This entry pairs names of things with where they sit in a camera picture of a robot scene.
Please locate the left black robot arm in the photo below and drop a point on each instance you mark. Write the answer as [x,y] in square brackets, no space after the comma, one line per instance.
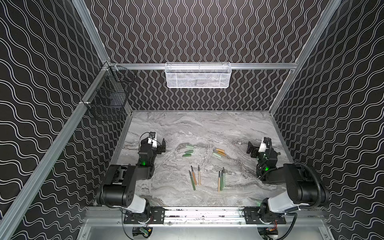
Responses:
[118,188]

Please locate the tan pen left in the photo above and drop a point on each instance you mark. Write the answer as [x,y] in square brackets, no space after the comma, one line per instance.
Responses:
[199,175]

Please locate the aluminium frame back bar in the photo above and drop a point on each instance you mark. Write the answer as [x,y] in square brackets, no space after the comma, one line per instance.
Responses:
[233,66]

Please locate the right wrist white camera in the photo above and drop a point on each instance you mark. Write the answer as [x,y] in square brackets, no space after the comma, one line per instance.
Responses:
[266,144]

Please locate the aluminium frame left bar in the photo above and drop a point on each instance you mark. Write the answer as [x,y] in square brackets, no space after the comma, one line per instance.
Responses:
[19,207]

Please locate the white wire mesh basket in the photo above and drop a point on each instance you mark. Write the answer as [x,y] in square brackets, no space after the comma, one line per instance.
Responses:
[198,78]

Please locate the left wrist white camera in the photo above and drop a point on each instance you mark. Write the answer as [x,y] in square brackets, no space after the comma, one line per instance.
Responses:
[152,140]

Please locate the black wire mesh basket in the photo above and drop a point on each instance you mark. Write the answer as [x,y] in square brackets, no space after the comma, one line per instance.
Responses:
[108,102]

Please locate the wrist white camera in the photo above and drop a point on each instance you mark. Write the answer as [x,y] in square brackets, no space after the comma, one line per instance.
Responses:
[152,140]
[266,144]

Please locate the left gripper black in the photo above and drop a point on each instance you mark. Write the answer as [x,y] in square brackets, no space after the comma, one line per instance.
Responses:
[157,147]

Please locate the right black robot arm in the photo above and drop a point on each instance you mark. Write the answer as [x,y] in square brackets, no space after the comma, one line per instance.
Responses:
[304,187]

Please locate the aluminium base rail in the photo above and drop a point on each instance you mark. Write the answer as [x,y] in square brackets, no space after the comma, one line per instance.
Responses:
[185,217]

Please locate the aluminium frame bar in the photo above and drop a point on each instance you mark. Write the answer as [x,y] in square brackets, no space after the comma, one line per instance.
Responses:
[19,207]
[233,66]

